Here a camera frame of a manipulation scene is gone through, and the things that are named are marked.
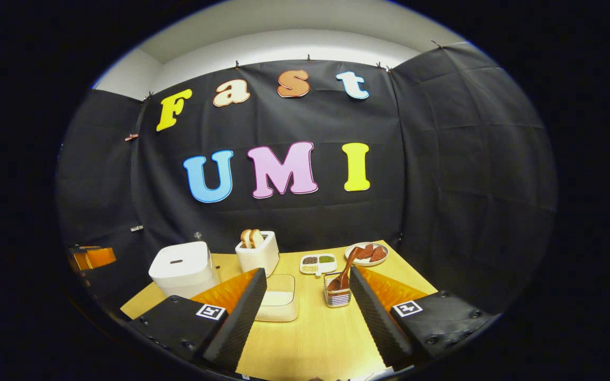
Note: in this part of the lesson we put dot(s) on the white rice cooker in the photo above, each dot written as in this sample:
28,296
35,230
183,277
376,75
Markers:
183,270

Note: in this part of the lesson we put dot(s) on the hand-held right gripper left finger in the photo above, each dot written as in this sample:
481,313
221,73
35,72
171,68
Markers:
244,312

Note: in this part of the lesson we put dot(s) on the black backdrop cloth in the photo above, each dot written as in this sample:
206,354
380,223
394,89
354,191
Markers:
442,185

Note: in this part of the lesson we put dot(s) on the white toaster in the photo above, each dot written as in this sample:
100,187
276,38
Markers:
257,259

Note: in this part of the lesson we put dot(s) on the orange cloth clip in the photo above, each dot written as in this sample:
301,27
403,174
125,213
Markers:
132,137

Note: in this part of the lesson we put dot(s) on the white round plate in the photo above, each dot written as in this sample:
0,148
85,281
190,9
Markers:
350,254

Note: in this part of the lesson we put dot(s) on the white divided grain dish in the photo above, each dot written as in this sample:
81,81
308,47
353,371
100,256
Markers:
318,267

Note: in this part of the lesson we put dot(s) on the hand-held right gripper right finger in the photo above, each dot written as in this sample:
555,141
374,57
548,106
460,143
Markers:
374,312

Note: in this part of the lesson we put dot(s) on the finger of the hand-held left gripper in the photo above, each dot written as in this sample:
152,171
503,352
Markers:
98,257

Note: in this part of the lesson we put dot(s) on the red meat slice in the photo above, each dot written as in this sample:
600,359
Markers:
366,252
378,254

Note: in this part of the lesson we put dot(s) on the toasted bread slice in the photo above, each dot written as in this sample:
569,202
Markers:
257,237
245,238

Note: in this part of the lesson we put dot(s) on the brown wooden spoon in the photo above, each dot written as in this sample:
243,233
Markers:
344,270

